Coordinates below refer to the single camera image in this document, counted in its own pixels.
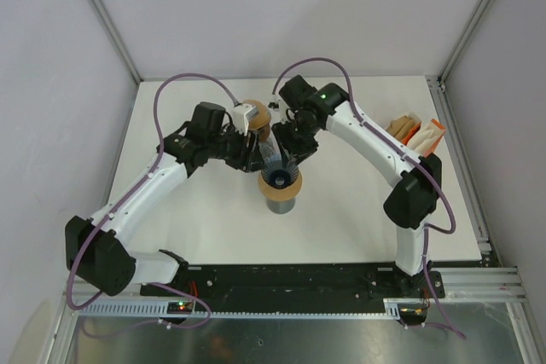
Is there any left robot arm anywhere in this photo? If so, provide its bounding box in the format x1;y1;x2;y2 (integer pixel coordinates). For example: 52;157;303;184
65;100;271;296

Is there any brown paper coffee filter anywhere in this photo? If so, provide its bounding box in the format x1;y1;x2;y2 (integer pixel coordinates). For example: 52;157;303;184
244;100;271;131

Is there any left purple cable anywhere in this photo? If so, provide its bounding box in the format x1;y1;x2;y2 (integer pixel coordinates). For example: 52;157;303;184
67;72;244;338

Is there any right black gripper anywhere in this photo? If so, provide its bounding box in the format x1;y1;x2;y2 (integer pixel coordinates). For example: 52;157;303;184
272;117;321;170

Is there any aluminium frame rail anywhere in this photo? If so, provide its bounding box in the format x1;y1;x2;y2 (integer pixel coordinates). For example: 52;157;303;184
61;266;530;302

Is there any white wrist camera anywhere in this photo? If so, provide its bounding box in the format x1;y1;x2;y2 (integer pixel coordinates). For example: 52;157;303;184
231;103;258;135
267;98;281;121

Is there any glass server with handle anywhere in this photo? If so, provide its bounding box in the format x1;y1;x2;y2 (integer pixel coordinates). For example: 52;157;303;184
258;134;281;161

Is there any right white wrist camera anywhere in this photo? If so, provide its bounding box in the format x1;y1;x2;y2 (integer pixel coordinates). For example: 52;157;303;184
267;98;281;121

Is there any white slotted cable duct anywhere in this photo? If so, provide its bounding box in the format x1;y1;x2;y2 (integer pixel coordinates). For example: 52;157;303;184
80;296;400;320

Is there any purple cable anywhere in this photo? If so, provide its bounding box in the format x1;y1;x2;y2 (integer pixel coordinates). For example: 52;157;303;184
270;56;468;339
67;72;244;338

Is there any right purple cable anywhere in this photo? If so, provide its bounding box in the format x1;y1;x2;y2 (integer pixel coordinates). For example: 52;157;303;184
270;56;468;339

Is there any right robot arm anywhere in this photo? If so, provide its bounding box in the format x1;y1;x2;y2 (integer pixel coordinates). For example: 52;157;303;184
270;75;442;297

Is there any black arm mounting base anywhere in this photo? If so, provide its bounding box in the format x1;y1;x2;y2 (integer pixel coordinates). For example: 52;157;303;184
140;263;445;303

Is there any brown paper filter stack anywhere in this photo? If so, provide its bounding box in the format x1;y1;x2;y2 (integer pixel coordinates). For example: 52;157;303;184
386;115;421;144

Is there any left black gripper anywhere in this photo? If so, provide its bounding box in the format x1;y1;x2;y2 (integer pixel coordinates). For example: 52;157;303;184
206;123;267;173

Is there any light wooden dripper ring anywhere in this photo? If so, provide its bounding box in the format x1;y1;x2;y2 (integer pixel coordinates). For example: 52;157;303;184
257;167;305;202

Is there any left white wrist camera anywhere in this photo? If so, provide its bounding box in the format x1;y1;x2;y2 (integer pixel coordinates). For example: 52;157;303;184
231;103;258;135

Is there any white paper filter stack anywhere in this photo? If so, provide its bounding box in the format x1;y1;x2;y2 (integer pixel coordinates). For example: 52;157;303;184
407;118;445;157

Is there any blue ribbed dripper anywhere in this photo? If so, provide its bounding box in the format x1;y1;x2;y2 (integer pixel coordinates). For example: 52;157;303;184
261;156;299;189

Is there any orange white filter holder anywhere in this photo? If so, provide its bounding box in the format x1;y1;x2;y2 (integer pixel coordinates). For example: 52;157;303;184
385;112;446;157

